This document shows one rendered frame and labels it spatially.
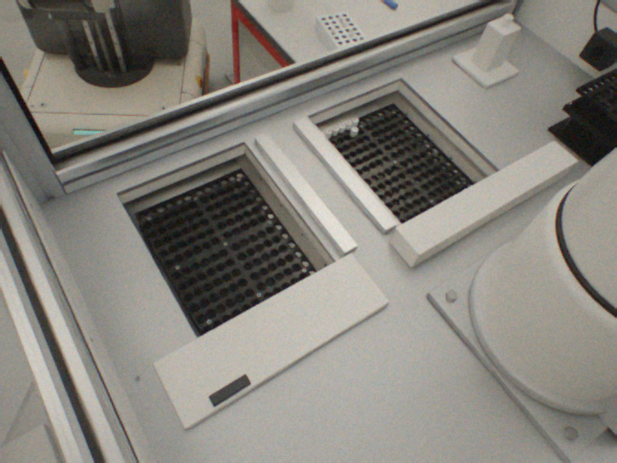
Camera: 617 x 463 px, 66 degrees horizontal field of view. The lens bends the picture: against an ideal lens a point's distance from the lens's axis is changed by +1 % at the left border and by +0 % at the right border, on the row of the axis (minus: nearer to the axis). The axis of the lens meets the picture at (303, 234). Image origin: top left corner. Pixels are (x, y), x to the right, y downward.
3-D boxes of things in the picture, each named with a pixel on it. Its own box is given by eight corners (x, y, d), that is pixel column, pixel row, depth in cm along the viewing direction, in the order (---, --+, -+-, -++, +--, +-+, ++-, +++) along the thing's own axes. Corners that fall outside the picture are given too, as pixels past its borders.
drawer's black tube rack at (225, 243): (142, 237, 74) (134, 213, 69) (241, 192, 80) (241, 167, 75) (209, 355, 65) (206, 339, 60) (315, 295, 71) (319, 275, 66)
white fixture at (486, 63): (450, 60, 87) (472, 8, 79) (483, 46, 90) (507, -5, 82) (485, 89, 84) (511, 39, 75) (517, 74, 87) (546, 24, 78)
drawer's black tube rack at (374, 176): (309, 162, 85) (313, 137, 80) (385, 128, 92) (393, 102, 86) (386, 254, 76) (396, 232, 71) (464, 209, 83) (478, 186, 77)
